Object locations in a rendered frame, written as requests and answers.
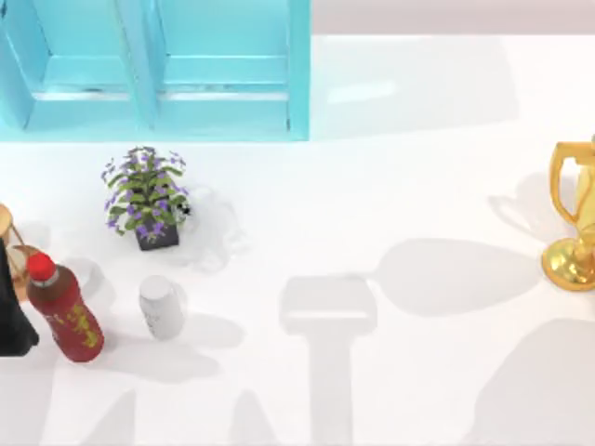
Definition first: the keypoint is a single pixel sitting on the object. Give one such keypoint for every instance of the purple flowering plant in pot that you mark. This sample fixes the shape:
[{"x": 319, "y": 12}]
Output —
[{"x": 148, "y": 195}]

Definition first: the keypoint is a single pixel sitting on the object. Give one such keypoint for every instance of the light blue rack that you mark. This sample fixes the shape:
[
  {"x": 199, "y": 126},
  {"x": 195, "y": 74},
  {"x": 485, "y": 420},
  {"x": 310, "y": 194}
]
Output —
[{"x": 223, "y": 69}]

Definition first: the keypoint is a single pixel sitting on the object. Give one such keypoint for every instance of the red bottle with red cap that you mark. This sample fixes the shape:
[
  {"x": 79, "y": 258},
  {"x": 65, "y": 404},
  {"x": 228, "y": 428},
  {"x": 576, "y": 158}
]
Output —
[{"x": 65, "y": 311}]

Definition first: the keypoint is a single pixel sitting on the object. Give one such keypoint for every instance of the gold trophy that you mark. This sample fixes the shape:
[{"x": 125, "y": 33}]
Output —
[{"x": 574, "y": 232}]

